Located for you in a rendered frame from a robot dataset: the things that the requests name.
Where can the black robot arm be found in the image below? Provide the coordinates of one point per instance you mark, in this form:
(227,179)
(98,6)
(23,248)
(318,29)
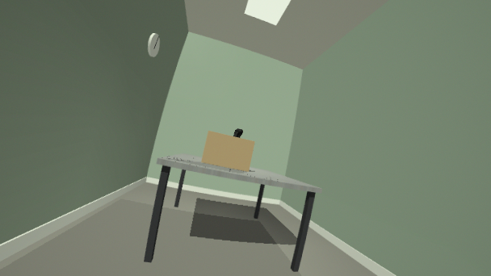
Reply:
(238,133)

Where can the tan wooden board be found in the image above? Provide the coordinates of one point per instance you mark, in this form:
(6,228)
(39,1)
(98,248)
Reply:
(228,151)

